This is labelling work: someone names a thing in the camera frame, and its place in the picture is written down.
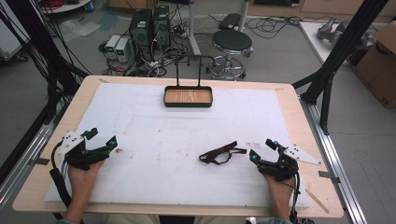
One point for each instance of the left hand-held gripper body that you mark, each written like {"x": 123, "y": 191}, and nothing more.
{"x": 77, "y": 154}

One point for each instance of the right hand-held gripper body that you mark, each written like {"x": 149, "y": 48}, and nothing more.
{"x": 280, "y": 168}

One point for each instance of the person's right hand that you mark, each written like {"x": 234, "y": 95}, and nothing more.
{"x": 281, "y": 189}

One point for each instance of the person's left hand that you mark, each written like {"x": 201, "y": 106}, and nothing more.
{"x": 81, "y": 180}

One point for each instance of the thin wooden stick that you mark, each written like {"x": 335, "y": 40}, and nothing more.
{"x": 317, "y": 201}

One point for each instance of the white foam mat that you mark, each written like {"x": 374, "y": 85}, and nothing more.
{"x": 174, "y": 161}

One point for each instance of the white power supply unit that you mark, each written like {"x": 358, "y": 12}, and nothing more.
{"x": 112, "y": 46}
{"x": 122, "y": 49}

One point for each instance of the black tray with hanging rack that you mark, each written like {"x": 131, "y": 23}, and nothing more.
{"x": 188, "y": 97}

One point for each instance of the black round stool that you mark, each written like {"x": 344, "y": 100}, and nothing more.
{"x": 232, "y": 42}

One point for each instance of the black computer tower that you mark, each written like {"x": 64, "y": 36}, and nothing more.
{"x": 140, "y": 28}
{"x": 161, "y": 26}

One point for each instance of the grey equipment case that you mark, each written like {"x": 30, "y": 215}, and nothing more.
{"x": 11, "y": 40}

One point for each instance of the grey robot device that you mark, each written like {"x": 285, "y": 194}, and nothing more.
{"x": 330, "y": 29}

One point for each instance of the brown cardboard box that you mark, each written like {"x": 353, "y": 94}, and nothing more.
{"x": 378, "y": 68}

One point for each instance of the flat black box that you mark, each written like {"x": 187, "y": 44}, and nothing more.
{"x": 229, "y": 21}

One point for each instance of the white desk leg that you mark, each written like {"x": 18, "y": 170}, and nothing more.
{"x": 243, "y": 14}
{"x": 193, "y": 31}

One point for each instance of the grey metal bracket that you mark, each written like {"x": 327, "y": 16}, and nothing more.
{"x": 40, "y": 161}
{"x": 328, "y": 176}

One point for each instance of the aluminium rail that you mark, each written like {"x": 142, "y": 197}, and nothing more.
{"x": 336, "y": 161}
{"x": 28, "y": 155}

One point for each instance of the black metal frame post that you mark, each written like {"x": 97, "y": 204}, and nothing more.
{"x": 345, "y": 43}
{"x": 37, "y": 40}

